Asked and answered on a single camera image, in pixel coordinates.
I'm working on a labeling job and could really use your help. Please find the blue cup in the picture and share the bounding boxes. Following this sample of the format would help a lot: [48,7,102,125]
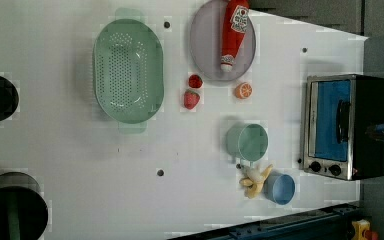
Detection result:
[264,172,295,205]

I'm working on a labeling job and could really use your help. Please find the grey round plate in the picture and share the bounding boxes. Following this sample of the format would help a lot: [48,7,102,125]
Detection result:
[189,0,256,81]

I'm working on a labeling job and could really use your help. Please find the large red strawberry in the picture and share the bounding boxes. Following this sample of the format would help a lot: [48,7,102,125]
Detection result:
[183,90,200,110]

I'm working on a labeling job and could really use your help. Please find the green cup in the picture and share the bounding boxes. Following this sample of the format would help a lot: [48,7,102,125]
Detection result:
[226,123,268,162]

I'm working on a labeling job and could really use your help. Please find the red ketchup bottle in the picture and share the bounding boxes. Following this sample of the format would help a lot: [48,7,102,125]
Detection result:
[220,0,249,72]

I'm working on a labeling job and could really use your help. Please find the small red strawberry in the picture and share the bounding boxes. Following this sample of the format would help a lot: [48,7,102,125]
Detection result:
[188,74,203,89]

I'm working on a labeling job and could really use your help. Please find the black cylinder with green stripe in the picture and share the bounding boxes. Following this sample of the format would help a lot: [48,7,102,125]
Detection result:
[0,172,49,240]

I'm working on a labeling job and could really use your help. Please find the green plastic colander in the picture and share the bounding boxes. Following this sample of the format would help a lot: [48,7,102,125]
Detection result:
[92,7,164,134]

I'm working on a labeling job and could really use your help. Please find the orange slice toy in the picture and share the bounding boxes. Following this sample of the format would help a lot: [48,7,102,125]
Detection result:
[234,82,253,99]

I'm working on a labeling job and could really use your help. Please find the black silver toaster oven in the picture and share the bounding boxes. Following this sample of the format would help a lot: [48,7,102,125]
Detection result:
[301,74,384,181]

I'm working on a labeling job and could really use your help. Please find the peeled banana toy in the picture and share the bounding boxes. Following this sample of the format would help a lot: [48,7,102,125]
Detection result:
[239,164,273,199]

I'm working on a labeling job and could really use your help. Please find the yellow red object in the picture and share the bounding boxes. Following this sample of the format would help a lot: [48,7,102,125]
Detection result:
[351,219,379,240]

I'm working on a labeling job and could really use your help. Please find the blue metal frame rail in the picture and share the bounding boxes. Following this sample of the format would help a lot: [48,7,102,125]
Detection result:
[170,204,361,240]

